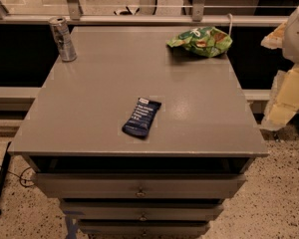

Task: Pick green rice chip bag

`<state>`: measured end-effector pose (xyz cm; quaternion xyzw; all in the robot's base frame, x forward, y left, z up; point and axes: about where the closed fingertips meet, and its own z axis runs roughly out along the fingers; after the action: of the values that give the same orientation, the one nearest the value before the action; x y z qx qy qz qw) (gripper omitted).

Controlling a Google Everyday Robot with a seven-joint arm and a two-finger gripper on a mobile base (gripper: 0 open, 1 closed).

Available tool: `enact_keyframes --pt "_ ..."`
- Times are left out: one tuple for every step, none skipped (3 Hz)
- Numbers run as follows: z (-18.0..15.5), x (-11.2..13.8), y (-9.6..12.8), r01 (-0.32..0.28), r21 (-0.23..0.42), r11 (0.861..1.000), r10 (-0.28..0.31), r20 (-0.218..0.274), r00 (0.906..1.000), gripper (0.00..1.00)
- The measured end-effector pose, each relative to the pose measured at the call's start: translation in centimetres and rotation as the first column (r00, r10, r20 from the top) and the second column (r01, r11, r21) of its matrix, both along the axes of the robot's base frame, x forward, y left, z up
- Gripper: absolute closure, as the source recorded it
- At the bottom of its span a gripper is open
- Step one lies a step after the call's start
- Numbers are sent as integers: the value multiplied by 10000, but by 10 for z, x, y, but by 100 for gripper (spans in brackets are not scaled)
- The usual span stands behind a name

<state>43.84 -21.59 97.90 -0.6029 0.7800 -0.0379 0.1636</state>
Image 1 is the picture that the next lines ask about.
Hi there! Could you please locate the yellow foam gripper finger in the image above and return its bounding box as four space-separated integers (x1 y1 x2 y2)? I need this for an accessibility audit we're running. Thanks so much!
261 22 287 49
261 64 299 131

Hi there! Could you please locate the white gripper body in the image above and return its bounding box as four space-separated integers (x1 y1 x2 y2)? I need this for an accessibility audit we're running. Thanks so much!
282 6 299 64

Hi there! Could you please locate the green rice chip bag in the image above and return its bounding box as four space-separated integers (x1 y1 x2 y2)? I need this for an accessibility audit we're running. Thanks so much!
166 26 232 58

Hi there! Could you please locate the grey drawer cabinet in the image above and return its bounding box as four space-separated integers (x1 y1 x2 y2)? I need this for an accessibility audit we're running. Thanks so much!
7 25 270 239

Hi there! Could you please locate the blue snack bar wrapper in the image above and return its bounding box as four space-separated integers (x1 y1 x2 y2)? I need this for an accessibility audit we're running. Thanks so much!
122 98 161 138

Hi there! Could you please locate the middle grey drawer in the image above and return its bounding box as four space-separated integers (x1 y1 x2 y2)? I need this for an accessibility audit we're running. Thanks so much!
60 202 223 221

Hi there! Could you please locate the grey drawer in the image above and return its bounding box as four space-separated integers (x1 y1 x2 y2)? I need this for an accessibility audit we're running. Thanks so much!
79 220 209 236
33 173 246 199
60 202 223 221

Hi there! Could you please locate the bottom grey drawer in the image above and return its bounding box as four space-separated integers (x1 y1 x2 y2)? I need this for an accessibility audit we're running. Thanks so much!
79 220 209 236

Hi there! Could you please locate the metal window railing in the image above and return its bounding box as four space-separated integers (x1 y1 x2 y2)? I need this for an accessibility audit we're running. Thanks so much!
0 0 299 26

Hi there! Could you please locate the silver energy drink can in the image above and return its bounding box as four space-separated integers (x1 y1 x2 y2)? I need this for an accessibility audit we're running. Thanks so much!
49 17 77 62

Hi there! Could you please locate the top grey drawer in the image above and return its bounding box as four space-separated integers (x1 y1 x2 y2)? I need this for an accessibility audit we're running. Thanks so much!
33 173 246 199

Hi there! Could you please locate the black cable on floor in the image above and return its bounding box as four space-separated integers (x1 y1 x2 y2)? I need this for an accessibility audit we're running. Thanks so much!
0 156 36 188

